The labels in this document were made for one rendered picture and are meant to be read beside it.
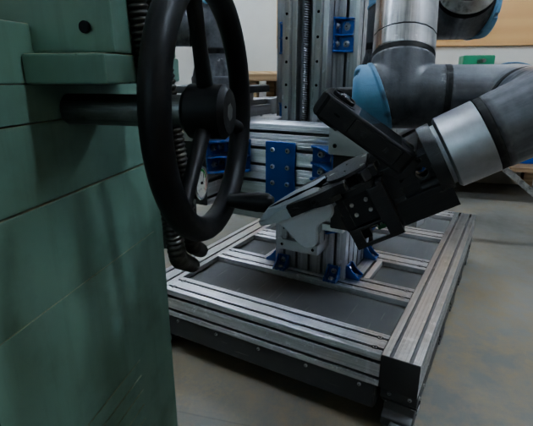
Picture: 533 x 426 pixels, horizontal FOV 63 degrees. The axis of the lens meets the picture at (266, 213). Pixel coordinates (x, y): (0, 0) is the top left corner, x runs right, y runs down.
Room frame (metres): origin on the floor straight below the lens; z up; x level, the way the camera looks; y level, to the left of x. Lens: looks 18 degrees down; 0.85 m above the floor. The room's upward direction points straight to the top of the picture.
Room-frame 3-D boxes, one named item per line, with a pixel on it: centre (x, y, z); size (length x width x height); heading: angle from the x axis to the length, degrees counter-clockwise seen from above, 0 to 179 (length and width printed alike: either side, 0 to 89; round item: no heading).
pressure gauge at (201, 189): (0.78, 0.14, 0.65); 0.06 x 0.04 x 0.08; 168
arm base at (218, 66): (1.32, 0.14, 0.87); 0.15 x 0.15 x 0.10
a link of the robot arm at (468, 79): (0.52, -0.27, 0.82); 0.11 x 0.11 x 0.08; 76
